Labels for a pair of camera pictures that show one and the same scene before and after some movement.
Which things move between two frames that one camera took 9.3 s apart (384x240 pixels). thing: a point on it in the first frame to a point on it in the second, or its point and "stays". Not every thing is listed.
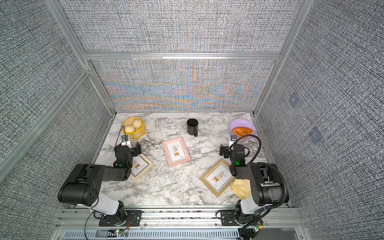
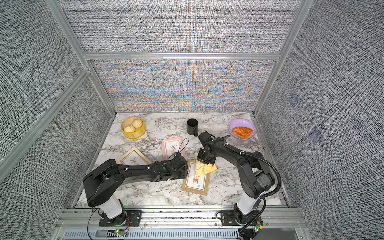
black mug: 192,126 stays
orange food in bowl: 240,131 stays
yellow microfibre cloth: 241,187 to 202,168
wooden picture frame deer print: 218,178 to 194,183
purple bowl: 241,127 stays
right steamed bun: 137,122 stays
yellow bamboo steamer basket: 135,127 stays
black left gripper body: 134,152 to 181,175
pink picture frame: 175,151 stays
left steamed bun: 129,128 stays
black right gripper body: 228,154 to 203,156
